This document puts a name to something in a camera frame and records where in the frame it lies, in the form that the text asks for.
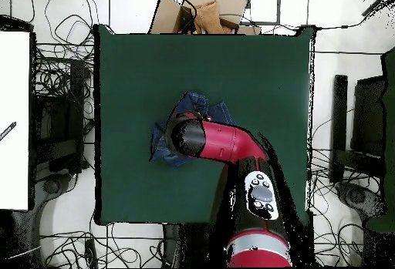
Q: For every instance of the blue denim jeans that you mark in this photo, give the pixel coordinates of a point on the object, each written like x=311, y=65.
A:
x=159, y=148

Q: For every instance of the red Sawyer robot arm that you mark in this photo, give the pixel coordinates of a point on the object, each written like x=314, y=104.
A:
x=222, y=141

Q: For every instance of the black flat panel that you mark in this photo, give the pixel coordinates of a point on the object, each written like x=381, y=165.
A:
x=368, y=118

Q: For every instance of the dark green table cloth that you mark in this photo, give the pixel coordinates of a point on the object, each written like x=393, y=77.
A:
x=139, y=65

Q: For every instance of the tan cloth in box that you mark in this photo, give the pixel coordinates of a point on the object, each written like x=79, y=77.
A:
x=208, y=17

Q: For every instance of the brown cardboard box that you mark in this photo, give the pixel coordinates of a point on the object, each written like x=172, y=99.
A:
x=166, y=16

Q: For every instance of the black equipment rack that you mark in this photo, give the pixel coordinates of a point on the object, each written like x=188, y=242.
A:
x=61, y=121

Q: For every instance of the black power strip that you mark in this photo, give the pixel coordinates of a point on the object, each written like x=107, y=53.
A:
x=91, y=253

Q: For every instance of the white board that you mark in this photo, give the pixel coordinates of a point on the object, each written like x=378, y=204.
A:
x=14, y=111

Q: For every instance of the black strip with white print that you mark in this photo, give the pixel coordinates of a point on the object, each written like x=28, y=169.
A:
x=7, y=131

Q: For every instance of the dark green cloth sheet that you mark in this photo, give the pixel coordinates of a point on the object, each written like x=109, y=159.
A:
x=389, y=158

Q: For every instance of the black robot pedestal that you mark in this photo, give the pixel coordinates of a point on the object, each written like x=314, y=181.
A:
x=172, y=244

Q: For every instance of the dark metal frame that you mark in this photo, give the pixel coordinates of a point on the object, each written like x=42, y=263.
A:
x=278, y=7

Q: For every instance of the black upright post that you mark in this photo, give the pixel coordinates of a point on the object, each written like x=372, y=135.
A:
x=339, y=121

